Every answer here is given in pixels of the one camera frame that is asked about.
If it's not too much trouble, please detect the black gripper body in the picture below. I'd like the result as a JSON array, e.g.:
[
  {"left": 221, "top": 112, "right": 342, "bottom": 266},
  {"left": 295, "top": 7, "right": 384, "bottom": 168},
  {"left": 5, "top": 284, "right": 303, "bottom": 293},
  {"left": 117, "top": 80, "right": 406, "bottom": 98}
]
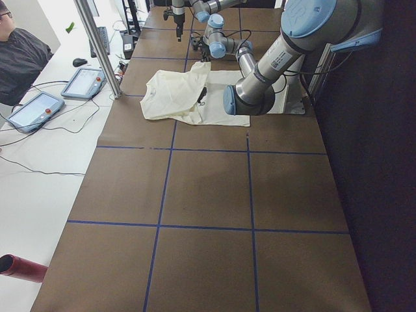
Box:
[
  {"left": 174, "top": 14, "right": 185, "bottom": 29},
  {"left": 201, "top": 45, "right": 210, "bottom": 59}
]

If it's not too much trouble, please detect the cream long-sleeve printed shirt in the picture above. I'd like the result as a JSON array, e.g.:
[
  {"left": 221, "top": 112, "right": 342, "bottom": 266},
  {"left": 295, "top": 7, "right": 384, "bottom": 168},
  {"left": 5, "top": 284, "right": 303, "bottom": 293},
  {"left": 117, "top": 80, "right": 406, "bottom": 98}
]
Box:
[{"left": 140, "top": 60, "right": 252, "bottom": 127}]

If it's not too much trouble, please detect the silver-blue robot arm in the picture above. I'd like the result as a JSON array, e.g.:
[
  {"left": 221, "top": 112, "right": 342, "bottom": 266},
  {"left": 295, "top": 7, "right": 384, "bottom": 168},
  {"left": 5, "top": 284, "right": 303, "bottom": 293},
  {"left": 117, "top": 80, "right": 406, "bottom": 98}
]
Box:
[
  {"left": 223, "top": 1, "right": 385, "bottom": 116},
  {"left": 163, "top": 0, "right": 247, "bottom": 42}
]

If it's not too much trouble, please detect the black box with label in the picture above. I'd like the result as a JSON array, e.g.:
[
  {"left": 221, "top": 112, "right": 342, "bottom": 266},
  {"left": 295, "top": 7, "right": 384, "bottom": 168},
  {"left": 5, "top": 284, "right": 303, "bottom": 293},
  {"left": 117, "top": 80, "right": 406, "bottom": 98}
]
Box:
[{"left": 120, "top": 33, "right": 135, "bottom": 60}]

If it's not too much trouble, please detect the black keyboard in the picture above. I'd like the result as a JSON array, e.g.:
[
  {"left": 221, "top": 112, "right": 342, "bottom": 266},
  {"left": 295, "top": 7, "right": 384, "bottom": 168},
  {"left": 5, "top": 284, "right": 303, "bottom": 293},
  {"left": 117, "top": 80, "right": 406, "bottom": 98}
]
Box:
[{"left": 89, "top": 26, "right": 111, "bottom": 59}]

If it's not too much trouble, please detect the black computer mouse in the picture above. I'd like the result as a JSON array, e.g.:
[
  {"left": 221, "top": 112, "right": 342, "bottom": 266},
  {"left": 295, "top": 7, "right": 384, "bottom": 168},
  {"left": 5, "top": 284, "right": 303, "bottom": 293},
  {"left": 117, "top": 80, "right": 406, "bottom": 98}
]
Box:
[{"left": 72, "top": 58, "right": 88, "bottom": 68}]

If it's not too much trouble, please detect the far teach pendant tablet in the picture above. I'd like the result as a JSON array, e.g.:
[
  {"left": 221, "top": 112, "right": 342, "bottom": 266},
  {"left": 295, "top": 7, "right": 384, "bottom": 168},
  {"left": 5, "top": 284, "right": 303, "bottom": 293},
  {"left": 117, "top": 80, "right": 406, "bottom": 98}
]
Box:
[{"left": 60, "top": 68, "right": 106, "bottom": 100}]

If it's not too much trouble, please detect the teach pendant tablet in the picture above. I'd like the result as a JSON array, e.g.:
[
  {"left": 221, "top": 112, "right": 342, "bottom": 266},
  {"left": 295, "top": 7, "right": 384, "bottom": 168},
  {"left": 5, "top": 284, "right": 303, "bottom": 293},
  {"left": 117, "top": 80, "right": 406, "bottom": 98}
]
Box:
[
  {"left": 6, "top": 92, "right": 65, "bottom": 133},
  {"left": 60, "top": 68, "right": 106, "bottom": 100}
]

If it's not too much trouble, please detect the green toy object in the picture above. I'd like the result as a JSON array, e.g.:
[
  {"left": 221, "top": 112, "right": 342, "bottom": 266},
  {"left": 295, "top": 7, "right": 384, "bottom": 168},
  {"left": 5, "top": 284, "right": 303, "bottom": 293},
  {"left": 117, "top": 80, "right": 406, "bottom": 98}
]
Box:
[{"left": 66, "top": 22, "right": 75, "bottom": 33}]

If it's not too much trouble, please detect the person in black jacket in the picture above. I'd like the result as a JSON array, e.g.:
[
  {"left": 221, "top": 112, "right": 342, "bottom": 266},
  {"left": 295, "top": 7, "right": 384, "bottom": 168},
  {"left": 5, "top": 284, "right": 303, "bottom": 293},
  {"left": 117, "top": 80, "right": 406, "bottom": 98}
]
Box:
[{"left": 1, "top": 5, "right": 53, "bottom": 106}]

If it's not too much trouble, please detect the near teach pendant tablet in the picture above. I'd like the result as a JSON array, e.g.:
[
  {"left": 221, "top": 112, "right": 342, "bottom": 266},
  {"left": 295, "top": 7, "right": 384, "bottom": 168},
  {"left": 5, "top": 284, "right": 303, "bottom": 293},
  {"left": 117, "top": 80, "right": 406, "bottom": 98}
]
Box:
[{"left": 6, "top": 92, "right": 65, "bottom": 133}]

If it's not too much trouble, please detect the red cardboard tube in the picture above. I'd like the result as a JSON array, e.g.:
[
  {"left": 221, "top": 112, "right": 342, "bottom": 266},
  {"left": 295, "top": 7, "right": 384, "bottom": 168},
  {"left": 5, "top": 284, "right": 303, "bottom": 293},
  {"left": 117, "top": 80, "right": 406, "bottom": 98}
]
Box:
[{"left": 1, "top": 254, "right": 48, "bottom": 283}]

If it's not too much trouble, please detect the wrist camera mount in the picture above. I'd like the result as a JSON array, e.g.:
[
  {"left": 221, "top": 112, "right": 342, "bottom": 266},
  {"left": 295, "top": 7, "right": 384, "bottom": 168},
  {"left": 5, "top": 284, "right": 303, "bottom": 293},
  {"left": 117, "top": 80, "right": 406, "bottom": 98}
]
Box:
[
  {"left": 190, "top": 36, "right": 204, "bottom": 51},
  {"left": 163, "top": 9, "right": 173, "bottom": 21}
]

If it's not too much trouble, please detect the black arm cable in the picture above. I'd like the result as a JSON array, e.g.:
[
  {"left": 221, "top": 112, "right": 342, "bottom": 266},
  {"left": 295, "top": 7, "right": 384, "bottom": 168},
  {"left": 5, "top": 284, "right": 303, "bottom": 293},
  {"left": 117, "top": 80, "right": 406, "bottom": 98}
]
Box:
[{"left": 191, "top": 29, "right": 355, "bottom": 95}]

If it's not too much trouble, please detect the white pedestal column with base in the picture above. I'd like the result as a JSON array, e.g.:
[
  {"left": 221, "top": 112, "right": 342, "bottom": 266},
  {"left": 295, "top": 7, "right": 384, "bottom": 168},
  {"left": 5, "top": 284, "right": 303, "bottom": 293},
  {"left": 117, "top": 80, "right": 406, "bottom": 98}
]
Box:
[{"left": 268, "top": 57, "right": 306, "bottom": 115}]

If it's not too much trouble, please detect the aluminium frame post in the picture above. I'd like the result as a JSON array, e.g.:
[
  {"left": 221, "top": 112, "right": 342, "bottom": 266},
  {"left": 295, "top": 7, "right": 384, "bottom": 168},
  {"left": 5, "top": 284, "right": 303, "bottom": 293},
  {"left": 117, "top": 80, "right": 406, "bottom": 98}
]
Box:
[{"left": 74, "top": 0, "right": 122, "bottom": 99}]

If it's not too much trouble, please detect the pendant cable on desk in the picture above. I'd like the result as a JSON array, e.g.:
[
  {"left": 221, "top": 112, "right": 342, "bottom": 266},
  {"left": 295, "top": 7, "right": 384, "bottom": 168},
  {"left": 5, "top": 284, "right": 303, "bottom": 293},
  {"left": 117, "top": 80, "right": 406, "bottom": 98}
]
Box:
[{"left": 0, "top": 81, "right": 100, "bottom": 178}]

